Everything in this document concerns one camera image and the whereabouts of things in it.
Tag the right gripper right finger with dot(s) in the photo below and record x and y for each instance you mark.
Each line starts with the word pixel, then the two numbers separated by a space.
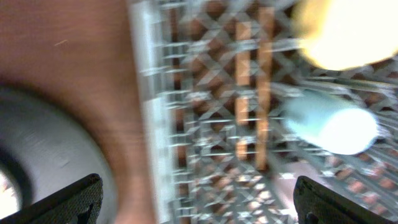
pixel 317 204

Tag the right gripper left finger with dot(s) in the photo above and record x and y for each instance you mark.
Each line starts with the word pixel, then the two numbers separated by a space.
pixel 79 202

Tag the round black serving tray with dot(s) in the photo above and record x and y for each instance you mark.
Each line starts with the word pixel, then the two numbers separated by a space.
pixel 45 149

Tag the blue cup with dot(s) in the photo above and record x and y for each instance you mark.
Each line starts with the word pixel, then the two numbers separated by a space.
pixel 332 123

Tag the yellow bowl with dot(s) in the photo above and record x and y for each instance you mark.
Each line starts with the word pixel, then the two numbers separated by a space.
pixel 344 34

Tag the wooden chopstick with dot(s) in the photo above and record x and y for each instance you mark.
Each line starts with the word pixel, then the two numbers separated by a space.
pixel 242 74
pixel 263 82

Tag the grey plate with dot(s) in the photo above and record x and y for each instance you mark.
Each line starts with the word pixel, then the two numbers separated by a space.
pixel 9 201

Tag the grey dishwasher rack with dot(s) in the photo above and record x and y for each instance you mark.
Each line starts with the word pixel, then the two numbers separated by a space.
pixel 203 163

